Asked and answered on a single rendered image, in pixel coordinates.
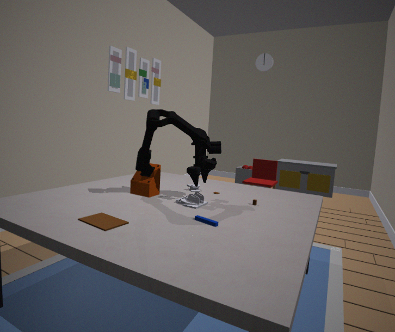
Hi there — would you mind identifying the blue rectangular bar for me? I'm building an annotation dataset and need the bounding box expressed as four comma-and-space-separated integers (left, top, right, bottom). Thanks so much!
195, 216, 218, 226

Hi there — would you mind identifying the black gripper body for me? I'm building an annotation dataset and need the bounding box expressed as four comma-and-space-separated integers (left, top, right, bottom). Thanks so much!
187, 154, 209, 174

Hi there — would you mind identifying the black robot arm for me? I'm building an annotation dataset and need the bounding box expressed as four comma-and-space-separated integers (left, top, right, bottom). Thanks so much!
135, 109, 221, 177

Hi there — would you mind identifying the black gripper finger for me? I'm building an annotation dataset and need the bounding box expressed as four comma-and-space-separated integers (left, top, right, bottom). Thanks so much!
201, 169, 211, 183
188, 173, 201, 187

